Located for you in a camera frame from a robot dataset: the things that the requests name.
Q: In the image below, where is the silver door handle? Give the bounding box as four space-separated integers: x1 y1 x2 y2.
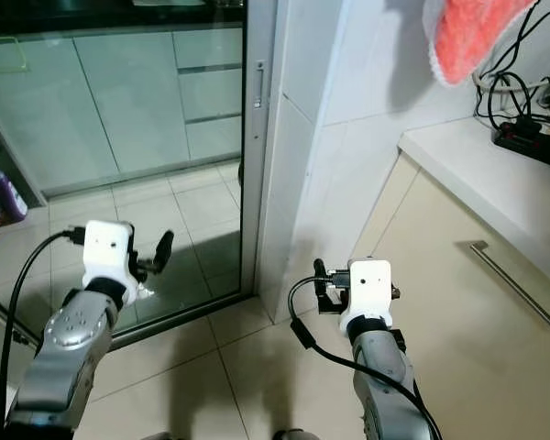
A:
253 60 266 110

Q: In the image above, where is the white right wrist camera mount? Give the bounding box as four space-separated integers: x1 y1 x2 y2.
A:
338 259 394 336

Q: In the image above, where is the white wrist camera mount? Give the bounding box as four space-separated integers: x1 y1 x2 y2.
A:
82 220 138 310
338 259 394 336

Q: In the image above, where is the purple bottle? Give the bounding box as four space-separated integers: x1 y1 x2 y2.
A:
0 165 29 221

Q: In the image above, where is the pale green cabinet drawer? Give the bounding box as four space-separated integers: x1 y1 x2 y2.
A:
172 26 244 74
181 114 241 162
176 66 244 122

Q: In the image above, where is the black power strip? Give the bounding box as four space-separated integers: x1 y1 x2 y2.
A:
492 115 550 173

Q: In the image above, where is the silver sliding door frame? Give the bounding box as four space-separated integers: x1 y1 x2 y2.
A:
236 0 292 324

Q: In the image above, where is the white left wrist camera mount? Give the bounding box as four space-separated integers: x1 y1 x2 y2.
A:
82 220 138 310

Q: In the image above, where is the cream cabinet door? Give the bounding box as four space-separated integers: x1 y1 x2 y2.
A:
348 151 550 440

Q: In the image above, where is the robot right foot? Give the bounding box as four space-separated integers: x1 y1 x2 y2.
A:
273 428 315 440

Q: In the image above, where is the pale green cabinet door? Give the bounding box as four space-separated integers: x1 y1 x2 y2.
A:
73 31 192 173
0 37 122 192

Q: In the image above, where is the orange fluffy towel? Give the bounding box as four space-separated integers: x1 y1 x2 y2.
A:
422 0 539 89

